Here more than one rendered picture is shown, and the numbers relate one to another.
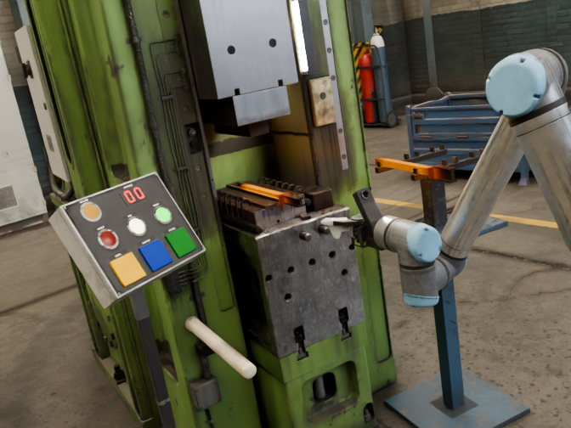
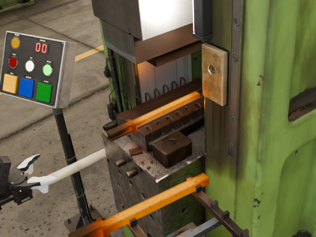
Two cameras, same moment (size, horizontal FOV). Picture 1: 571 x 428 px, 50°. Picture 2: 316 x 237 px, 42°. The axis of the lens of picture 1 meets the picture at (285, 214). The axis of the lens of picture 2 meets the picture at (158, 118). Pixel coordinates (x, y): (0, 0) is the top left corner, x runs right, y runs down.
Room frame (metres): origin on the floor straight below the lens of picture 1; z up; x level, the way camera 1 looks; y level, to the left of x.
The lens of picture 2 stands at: (2.00, -1.22, 1.85)
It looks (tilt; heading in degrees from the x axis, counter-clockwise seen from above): 34 degrees down; 85
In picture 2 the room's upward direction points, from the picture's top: 5 degrees counter-clockwise
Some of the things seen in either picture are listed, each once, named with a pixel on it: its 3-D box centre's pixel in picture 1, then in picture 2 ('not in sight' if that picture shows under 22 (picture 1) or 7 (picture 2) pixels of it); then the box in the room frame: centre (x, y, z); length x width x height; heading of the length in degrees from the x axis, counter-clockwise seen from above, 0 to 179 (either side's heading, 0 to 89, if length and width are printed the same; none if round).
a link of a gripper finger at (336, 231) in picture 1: (335, 228); (30, 166); (1.65, -0.13, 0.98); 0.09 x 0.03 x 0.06; 64
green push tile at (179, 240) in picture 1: (180, 243); (44, 92); (1.67, 0.31, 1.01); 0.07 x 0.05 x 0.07; 143
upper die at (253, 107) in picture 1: (234, 104); (169, 23); (2.18, 0.11, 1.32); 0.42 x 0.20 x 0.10; 28
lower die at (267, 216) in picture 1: (252, 202); (175, 109); (2.18, 0.11, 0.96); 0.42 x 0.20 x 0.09; 28
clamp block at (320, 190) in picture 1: (314, 197); (172, 148); (2.14, -0.11, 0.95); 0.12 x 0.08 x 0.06; 28
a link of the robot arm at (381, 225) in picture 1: (391, 233); not in sight; (1.52, -0.27, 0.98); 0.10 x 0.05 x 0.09; 118
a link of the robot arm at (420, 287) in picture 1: (421, 280); not in sight; (1.45, -0.32, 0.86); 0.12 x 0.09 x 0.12; 137
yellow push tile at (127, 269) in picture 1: (127, 269); (11, 83); (1.51, 0.43, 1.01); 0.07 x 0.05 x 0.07; 143
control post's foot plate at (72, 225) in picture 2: not in sight; (85, 218); (1.67, 0.47, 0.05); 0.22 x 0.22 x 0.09; 28
